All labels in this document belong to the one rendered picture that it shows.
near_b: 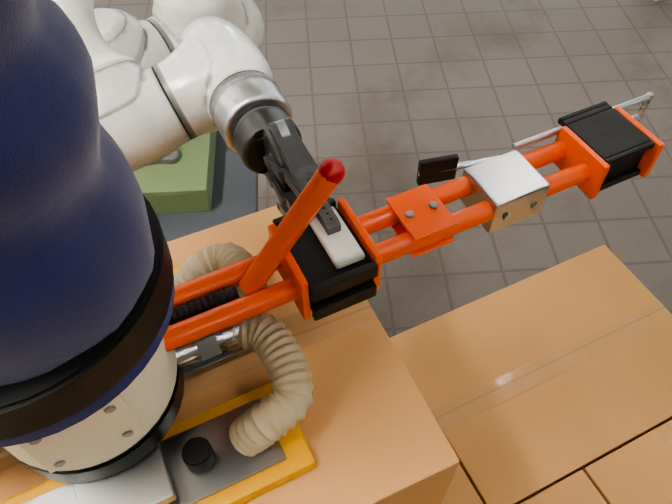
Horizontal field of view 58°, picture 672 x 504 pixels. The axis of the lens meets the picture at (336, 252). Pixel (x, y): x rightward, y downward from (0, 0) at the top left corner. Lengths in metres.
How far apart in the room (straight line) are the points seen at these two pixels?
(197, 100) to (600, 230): 1.84
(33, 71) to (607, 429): 1.19
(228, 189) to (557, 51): 2.18
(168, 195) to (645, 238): 1.73
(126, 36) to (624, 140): 0.83
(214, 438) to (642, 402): 0.96
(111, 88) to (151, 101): 0.05
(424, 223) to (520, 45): 2.60
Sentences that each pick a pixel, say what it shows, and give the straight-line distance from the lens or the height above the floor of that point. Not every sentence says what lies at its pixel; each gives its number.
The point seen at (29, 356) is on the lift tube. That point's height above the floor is 1.37.
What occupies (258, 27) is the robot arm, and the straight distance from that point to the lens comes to 1.31.
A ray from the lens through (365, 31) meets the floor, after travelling 3.16.
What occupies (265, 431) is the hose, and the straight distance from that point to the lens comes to 0.59.
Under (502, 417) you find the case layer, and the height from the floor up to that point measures 0.54.
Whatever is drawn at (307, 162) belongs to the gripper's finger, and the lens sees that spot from 0.61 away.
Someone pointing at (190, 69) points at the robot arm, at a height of 1.24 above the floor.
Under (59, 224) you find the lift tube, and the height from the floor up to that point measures 1.43.
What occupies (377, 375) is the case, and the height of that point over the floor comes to 1.08.
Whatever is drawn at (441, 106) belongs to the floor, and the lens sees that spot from 2.73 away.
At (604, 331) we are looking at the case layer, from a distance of 1.44.
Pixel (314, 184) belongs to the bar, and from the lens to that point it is 0.52.
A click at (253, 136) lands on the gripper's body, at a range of 0.69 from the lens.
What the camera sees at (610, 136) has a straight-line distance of 0.75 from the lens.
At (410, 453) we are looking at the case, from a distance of 0.65.
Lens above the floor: 1.68
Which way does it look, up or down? 52 degrees down
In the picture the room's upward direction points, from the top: straight up
